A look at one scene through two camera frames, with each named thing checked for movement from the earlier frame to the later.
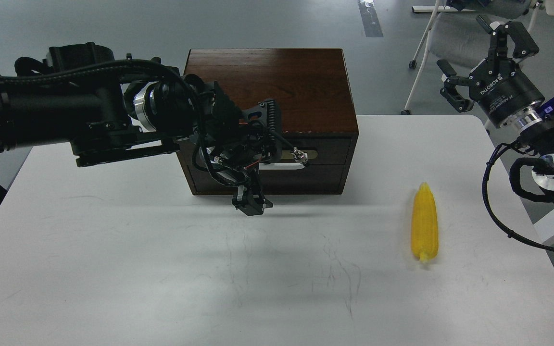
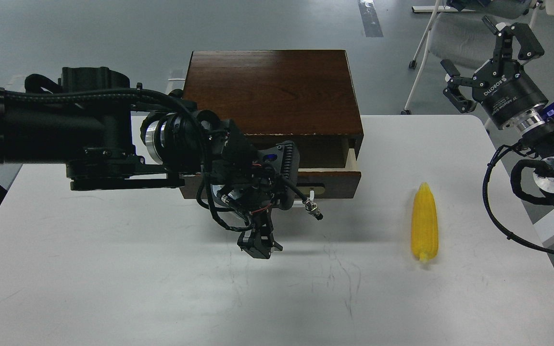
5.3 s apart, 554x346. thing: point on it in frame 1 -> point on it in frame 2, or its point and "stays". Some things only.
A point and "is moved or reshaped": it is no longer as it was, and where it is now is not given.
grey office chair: [456, 36] stays
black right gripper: [502, 89] stays
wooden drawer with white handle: [306, 165] is moved or reshaped
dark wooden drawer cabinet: [319, 115] stays
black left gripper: [234, 142] -> [246, 182]
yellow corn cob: [424, 224] stays
